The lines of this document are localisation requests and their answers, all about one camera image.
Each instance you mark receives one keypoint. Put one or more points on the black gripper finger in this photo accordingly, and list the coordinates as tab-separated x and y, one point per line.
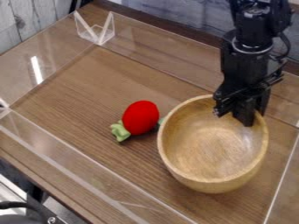
263	101
244	112

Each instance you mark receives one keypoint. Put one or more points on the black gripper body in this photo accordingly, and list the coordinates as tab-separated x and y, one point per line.
251	70

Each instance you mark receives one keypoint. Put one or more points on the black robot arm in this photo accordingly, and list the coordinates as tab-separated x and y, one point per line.
260	21

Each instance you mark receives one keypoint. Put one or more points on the red plush strawberry toy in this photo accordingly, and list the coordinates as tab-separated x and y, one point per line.
138	120

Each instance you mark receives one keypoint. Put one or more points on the light wooden bowl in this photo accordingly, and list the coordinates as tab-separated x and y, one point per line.
212	154

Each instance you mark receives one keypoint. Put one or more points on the black metal bracket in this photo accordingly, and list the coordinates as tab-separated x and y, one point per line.
45	209

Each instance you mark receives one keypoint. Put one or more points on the clear acrylic corner bracket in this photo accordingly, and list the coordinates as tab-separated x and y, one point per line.
96	34

